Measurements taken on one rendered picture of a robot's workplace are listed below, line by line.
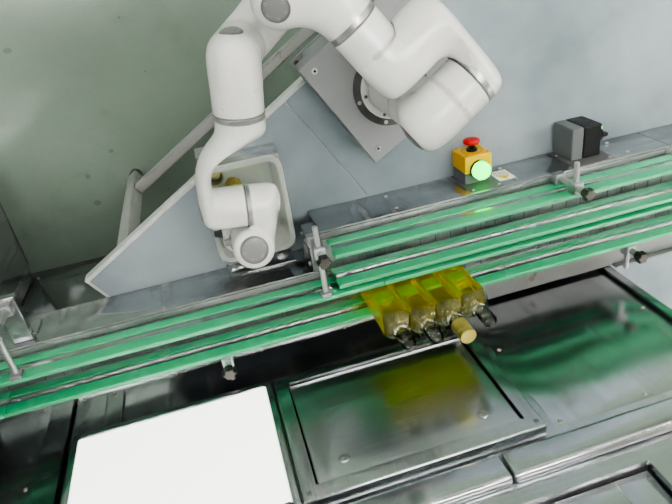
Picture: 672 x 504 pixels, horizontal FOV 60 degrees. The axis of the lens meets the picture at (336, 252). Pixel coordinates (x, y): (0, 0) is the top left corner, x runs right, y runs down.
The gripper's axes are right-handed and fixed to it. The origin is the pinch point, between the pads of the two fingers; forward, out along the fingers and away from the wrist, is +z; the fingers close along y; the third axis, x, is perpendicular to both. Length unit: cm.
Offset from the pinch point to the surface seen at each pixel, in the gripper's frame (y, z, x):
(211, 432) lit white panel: -15.4, -19.1, -37.4
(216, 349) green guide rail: -11.4, -7.4, -24.6
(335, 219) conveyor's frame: 20.3, -2.4, -2.5
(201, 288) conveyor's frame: -12.2, 1.4, -12.8
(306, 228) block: 13.3, -3.3, -3.1
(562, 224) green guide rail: 71, -12, -12
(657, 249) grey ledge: 107, 0, -28
